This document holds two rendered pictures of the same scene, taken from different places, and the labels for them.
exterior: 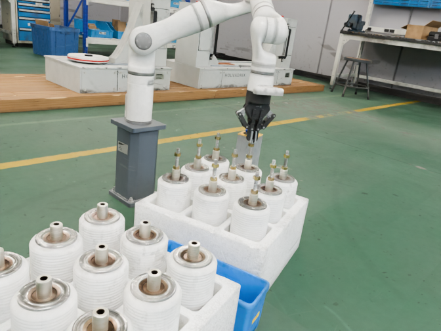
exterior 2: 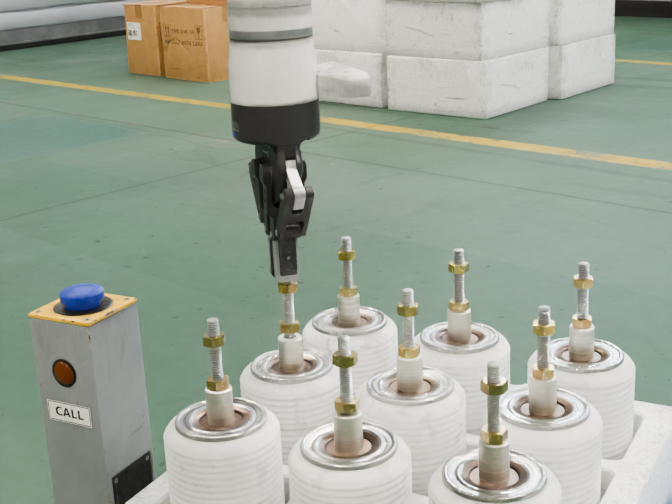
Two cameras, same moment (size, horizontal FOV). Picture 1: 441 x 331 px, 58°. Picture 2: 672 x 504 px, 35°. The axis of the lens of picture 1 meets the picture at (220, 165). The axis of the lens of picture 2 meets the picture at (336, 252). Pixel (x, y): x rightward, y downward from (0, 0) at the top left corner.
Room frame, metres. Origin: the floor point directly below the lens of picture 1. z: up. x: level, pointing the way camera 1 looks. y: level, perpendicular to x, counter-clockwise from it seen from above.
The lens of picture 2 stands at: (1.10, 0.82, 0.65)
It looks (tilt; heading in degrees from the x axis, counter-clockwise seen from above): 18 degrees down; 273
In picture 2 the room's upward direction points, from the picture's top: 3 degrees counter-clockwise
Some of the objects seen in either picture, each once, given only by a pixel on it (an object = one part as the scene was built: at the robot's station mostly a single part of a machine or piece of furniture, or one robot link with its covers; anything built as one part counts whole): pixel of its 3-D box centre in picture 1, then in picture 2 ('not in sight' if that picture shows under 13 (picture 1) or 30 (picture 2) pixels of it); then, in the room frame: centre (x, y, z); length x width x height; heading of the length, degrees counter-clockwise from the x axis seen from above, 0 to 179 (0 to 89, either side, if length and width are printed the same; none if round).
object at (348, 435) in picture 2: (197, 163); (348, 431); (1.13, 0.07, 0.26); 0.02 x 0.02 x 0.03
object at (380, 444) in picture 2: (197, 167); (348, 446); (1.13, 0.07, 0.25); 0.08 x 0.08 x 0.01
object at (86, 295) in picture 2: not in sight; (82, 299); (1.38, -0.09, 0.32); 0.04 x 0.04 x 0.02
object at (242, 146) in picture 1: (244, 175); (102, 461); (1.38, -0.09, 0.16); 0.07 x 0.07 x 0.31; 65
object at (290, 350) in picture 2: (247, 164); (290, 353); (1.19, -0.09, 0.26); 0.02 x 0.02 x 0.03
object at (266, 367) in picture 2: (247, 167); (291, 366); (1.19, -0.09, 0.25); 0.08 x 0.08 x 0.01
